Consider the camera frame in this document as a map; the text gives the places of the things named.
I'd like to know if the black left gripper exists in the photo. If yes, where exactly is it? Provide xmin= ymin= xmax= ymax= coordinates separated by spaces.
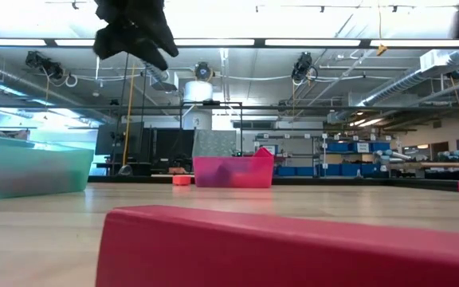
xmin=92 ymin=0 xmax=180 ymax=72

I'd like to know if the small orange block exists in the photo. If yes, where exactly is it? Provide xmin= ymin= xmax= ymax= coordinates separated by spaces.
xmin=171 ymin=175 xmax=193 ymax=187

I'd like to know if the white cylindrical lamp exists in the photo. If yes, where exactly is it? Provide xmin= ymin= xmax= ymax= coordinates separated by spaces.
xmin=183 ymin=79 xmax=214 ymax=103

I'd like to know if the black monitor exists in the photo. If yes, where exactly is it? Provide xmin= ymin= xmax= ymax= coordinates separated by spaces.
xmin=95 ymin=122 xmax=145 ymax=157

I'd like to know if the grey partition panel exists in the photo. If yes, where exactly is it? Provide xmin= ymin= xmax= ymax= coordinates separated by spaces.
xmin=192 ymin=129 xmax=237 ymax=158

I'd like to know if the red plastic bin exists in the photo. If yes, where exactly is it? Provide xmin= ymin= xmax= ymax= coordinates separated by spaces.
xmin=192 ymin=155 xmax=275 ymax=189

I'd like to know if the green translucent plastic bin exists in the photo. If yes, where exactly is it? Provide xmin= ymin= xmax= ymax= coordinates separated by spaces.
xmin=0 ymin=134 xmax=95 ymax=201

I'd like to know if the long red block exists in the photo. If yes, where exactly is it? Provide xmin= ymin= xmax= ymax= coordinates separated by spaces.
xmin=95 ymin=205 xmax=459 ymax=287

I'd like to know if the silver flexible duct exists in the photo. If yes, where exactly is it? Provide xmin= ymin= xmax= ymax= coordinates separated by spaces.
xmin=145 ymin=63 xmax=171 ymax=83

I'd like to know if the black hanging camera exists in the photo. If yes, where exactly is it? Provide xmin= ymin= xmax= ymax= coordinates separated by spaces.
xmin=194 ymin=61 xmax=214 ymax=81
xmin=291 ymin=51 xmax=314 ymax=83
xmin=25 ymin=50 xmax=65 ymax=81

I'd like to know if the yellow hanging cable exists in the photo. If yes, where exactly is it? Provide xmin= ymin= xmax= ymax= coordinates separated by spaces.
xmin=122 ymin=63 xmax=136 ymax=167

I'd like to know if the silver duct pipe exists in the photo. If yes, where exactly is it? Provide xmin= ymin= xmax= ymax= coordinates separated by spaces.
xmin=363 ymin=49 xmax=459 ymax=108

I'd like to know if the black horizontal rail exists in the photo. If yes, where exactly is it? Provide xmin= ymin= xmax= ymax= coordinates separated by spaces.
xmin=0 ymin=104 xmax=459 ymax=113

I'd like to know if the black aluminium table frame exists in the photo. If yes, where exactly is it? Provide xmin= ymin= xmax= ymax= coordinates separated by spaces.
xmin=88 ymin=174 xmax=459 ymax=192

